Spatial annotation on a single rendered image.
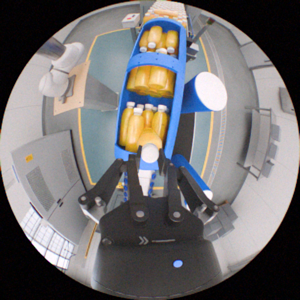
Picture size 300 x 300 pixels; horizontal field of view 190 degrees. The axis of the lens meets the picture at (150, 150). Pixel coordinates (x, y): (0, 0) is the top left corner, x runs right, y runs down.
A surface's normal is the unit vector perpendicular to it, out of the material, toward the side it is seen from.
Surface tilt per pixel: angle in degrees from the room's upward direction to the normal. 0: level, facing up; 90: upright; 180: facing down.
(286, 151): 90
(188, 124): 0
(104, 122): 0
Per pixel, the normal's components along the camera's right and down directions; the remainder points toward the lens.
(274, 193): -1.00, -0.01
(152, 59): -0.11, 0.29
